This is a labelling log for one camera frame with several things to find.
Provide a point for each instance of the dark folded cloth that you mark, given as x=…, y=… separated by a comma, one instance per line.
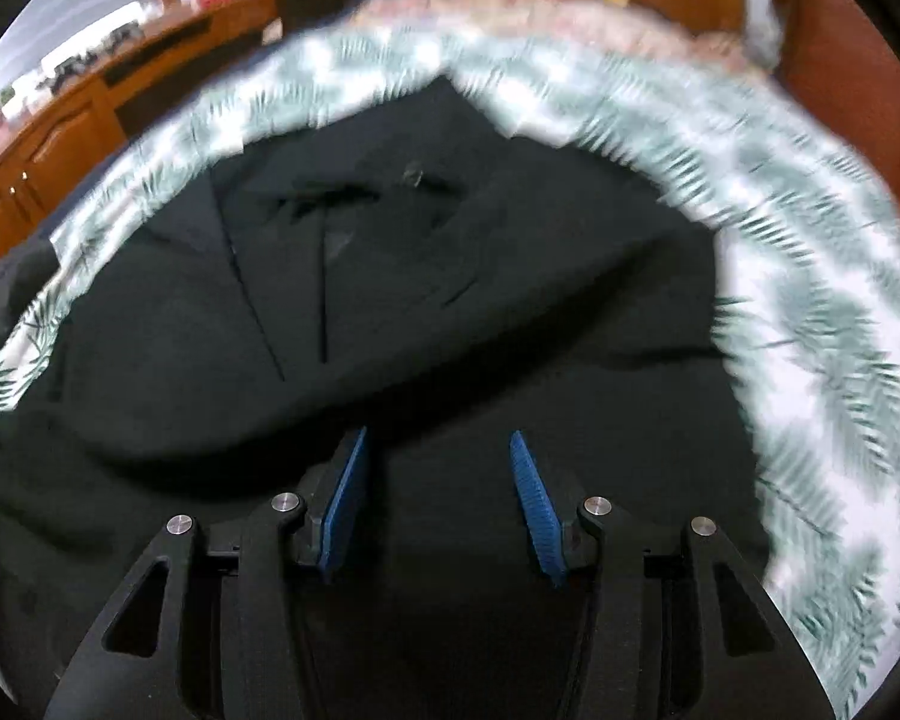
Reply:
x=7, y=300

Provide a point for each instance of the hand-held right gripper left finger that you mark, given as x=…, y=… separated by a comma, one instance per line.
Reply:
x=345, y=502

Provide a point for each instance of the grey window blind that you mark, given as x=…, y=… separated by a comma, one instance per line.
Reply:
x=82, y=0

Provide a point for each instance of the wooden desk with cabinets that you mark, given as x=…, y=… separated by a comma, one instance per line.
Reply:
x=67, y=142

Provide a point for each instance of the black double-breasted coat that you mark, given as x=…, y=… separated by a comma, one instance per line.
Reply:
x=457, y=315

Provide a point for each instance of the leaf-print blanket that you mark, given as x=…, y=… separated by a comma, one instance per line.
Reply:
x=810, y=315

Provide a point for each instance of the wooden louvred wardrobe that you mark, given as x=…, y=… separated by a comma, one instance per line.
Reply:
x=847, y=67

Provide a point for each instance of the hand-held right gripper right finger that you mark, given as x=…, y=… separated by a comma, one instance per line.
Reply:
x=536, y=510

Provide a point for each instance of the floral pillow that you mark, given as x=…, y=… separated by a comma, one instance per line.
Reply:
x=570, y=22

